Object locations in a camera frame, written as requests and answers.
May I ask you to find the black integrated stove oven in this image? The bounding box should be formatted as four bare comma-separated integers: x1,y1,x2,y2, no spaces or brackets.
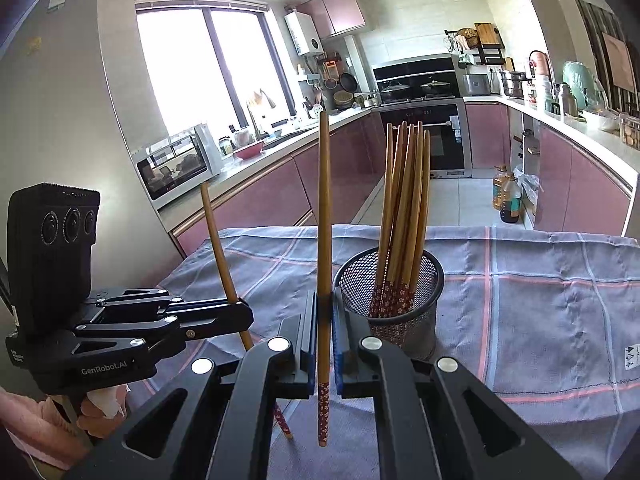
371,54,473,180

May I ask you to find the blue plaid tablecloth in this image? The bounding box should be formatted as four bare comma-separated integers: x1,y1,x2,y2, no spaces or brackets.
142,224,640,480

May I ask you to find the white bowl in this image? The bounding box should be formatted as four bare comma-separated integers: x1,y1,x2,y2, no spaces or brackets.
582,109,621,132

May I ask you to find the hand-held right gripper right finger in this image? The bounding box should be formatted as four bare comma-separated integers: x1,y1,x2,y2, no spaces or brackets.
330,287,583,480

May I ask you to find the mint green appliance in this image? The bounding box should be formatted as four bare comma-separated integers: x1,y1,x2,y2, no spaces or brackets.
562,60,606,111

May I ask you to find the wooden cutting board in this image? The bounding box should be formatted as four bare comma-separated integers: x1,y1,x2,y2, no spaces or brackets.
474,22,501,50

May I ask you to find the pink electric kettle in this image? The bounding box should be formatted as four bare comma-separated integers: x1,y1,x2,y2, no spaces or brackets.
528,50,553,86

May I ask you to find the clear food container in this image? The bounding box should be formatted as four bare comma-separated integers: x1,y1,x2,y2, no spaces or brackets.
618,112,640,148

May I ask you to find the person's left forearm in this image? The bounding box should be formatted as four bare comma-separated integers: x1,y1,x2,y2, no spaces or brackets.
0,390,96,471

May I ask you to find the person's left hand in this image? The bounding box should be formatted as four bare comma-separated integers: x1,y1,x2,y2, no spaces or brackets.
75,385,128,442

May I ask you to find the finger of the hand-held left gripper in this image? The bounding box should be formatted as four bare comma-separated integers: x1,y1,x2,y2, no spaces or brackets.
74,300,254,358
92,287,242,313

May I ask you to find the dark slatted room divider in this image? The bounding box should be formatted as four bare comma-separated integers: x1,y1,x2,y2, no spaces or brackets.
575,0,640,111

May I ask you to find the kitchen faucet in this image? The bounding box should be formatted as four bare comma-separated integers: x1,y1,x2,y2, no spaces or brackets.
247,89,276,139

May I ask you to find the pink base cabinet run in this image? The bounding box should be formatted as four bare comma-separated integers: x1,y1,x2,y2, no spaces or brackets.
465,100,633,236
170,110,386,256

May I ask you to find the large kitchen window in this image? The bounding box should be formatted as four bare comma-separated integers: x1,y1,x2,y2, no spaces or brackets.
135,0,296,161

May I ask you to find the white countertop oven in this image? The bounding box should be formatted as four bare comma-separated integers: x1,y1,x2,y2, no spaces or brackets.
132,122,223,211

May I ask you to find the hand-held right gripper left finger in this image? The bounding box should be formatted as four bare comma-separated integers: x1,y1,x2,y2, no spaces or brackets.
65,287,319,480

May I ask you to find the steel stockpot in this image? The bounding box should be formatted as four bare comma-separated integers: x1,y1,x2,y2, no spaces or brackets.
500,70,528,98

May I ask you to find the tall refrigerator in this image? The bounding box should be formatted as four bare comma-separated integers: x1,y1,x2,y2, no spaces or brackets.
0,0,186,261

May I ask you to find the yellow cooking oil bottle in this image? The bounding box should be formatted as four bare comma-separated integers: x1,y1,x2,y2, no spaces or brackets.
492,164,516,211

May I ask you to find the white kitchen countertop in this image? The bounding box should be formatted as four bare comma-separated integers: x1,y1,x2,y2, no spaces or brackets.
157,105,373,231
462,95,640,191

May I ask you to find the steel thermos bottle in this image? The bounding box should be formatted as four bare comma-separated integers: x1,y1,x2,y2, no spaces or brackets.
557,82,578,116

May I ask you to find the dark liquid plastic bottle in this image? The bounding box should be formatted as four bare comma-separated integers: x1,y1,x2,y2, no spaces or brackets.
500,174,523,224

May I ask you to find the white plastic bag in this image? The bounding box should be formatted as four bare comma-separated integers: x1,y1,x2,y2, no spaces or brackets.
515,167,541,211

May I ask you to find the pink bowl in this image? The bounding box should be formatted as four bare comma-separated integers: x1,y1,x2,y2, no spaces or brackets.
233,140,266,160

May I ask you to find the white tissue wad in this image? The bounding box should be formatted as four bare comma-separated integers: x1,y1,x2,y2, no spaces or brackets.
85,385,126,418

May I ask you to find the wooden chopstick red patterned end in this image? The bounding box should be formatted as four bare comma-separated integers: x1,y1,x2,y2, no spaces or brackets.
200,182,296,442
316,110,334,448

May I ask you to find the black pot with glass lid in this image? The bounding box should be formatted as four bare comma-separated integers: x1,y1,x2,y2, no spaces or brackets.
380,80,412,102
421,77,453,98

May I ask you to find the black wire mesh holder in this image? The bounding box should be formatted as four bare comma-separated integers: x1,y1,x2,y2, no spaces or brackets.
332,247,445,361

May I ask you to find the pink upper wall cabinet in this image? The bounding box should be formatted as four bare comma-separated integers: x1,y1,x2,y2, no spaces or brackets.
300,0,367,38

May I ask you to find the white wall water heater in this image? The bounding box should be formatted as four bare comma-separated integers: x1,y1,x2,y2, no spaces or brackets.
284,10,323,57

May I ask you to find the bunch of wooden chopsticks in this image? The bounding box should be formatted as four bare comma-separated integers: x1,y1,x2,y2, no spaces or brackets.
367,120,432,321

